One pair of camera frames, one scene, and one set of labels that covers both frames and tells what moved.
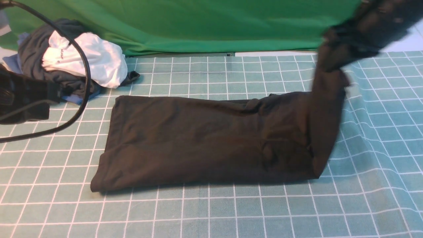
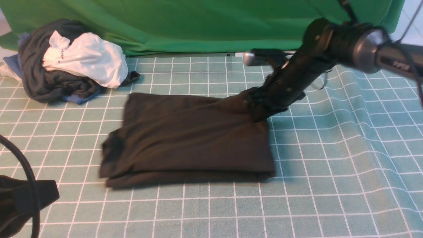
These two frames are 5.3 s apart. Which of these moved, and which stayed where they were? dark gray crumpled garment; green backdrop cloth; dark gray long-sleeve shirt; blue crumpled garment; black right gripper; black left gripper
Moved: dark gray long-sleeve shirt; black right gripper; black left gripper
Stayed: dark gray crumpled garment; green backdrop cloth; blue crumpled garment
